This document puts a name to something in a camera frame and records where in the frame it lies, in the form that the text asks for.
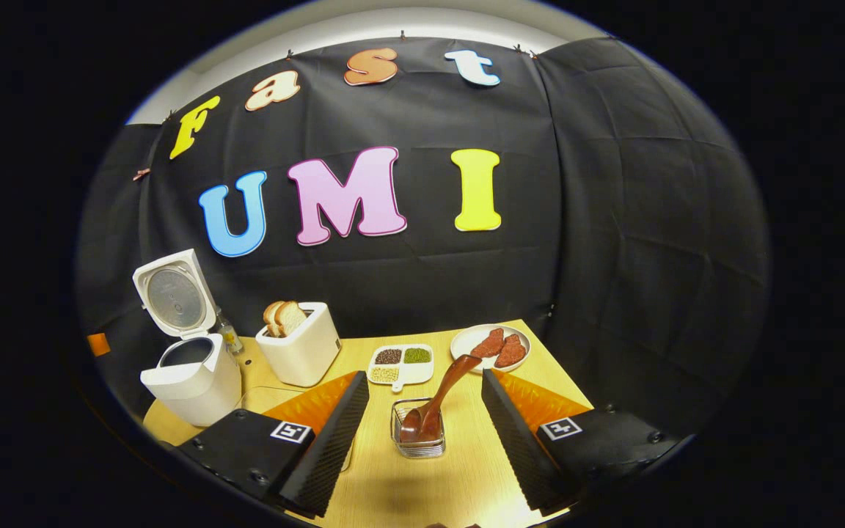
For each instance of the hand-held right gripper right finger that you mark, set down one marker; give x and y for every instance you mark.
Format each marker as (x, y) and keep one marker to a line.
(514, 433)

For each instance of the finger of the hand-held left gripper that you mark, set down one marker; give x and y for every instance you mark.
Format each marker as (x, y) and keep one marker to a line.
(98, 345)

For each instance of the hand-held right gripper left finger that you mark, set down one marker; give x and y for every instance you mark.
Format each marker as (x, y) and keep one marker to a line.
(338, 433)

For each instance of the brown wooden spoon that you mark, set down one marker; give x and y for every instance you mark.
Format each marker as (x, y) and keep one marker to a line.
(441, 392)

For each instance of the white rice cooker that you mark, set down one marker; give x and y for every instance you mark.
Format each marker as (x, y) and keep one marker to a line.
(199, 389)

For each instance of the red meat slice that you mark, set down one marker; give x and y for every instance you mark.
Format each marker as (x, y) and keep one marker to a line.
(510, 353)
(490, 343)

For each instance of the white toaster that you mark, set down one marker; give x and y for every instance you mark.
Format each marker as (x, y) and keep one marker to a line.
(305, 356)

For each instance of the white divided grain dish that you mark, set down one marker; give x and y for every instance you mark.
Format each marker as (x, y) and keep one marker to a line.
(400, 374)

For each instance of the white round plate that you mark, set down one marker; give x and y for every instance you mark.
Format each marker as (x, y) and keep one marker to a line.
(466, 341)

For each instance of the toasted bread slice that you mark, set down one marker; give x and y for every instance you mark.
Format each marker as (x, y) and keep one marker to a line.
(292, 317)
(271, 315)

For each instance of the small glass bottle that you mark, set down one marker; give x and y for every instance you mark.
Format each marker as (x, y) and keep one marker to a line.
(230, 336)

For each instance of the black backdrop cloth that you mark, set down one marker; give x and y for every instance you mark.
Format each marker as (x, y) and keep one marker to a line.
(613, 220)

